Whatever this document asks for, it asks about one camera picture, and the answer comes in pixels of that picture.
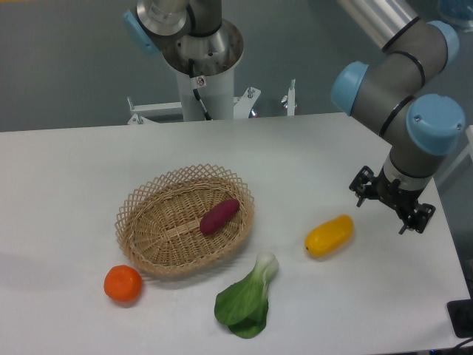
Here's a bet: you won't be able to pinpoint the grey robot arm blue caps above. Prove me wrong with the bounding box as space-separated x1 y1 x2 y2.
123 1 465 233

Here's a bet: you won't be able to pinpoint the black device at table edge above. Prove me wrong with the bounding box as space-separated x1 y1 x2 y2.
446 299 472 338

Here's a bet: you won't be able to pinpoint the orange tangerine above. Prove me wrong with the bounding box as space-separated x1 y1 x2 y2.
103 265 143 302

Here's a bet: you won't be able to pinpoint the purple sweet potato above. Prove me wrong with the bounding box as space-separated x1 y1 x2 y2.
200 199 239 236

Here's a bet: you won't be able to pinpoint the yellow mango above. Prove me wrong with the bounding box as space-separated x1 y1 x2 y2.
304 214 354 258

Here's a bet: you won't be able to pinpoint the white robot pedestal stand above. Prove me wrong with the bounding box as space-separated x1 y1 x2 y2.
127 67 262 125

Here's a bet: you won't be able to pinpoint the green bok choy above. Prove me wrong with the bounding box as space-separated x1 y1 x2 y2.
214 252 279 339

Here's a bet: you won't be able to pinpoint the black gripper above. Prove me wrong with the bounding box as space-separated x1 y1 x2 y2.
349 166 435 234

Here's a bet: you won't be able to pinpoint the black cable on pedestal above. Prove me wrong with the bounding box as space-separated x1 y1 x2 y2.
188 58 214 121

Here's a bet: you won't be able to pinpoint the woven wicker basket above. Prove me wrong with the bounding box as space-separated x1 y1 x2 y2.
115 164 254 277

